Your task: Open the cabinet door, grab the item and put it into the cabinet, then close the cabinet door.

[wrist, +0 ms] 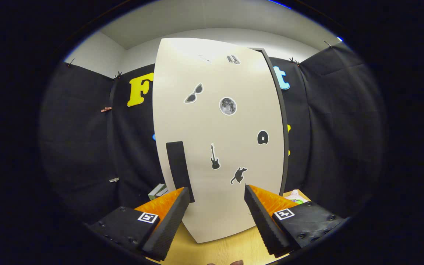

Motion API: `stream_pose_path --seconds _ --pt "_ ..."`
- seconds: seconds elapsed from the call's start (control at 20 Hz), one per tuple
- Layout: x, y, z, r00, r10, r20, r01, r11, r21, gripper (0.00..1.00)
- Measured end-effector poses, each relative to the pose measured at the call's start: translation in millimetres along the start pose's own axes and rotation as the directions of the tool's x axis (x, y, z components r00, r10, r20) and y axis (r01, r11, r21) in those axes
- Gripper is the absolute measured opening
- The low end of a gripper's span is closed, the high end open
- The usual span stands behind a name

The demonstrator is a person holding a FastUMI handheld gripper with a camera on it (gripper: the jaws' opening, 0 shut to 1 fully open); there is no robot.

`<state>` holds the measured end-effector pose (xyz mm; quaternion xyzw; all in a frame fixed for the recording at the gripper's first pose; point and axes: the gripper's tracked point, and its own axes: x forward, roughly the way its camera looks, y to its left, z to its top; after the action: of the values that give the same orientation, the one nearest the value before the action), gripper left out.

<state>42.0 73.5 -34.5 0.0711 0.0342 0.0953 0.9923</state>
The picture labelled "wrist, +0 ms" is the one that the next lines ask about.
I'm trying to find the black backdrop cloth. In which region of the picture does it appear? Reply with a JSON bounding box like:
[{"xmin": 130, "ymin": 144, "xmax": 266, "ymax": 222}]
[{"xmin": 39, "ymin": 44, "xmax": 387, "ymax": 225}]

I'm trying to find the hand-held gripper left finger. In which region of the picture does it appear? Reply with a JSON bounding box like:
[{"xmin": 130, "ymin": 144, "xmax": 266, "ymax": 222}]
[{"xmin": 87, "ymin": 187, "xmax": 191, "ymax": 262}]

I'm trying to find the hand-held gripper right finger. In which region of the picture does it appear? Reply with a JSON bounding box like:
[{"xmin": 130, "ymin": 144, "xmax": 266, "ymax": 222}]
[{"xmin": 244, "ymin": 184, "xmax": 347, "ymax": 258}]

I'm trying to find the black door handle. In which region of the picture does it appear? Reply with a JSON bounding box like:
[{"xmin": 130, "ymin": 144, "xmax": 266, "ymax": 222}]
[{"xmin": 166, "ymin": 141, "xmax": 195, "ymax": 203}]

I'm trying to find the beige cabinet door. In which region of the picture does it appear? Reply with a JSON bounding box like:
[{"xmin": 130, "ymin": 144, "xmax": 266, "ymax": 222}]
[{"xmin": 152, "ymin": 38, "xmax": 286, "ymax": 244}]

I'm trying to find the white green packet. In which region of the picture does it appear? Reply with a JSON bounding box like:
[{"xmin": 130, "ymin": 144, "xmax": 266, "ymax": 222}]
[{"xmin": 283, "ymin": 190, "xmax": 310, "ymax": 205}]

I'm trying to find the green book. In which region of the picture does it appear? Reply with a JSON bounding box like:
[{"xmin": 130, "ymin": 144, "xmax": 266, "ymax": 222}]
[{"xmin": 148, "ymin": 183, "xmax": 169, "ymax": 201}]

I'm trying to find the grey cabinet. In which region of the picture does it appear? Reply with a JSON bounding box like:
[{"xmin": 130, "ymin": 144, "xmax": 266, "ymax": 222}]
[{"xmin": 251, "ymin": 47, "xmax": 290, "ymax": 195}]

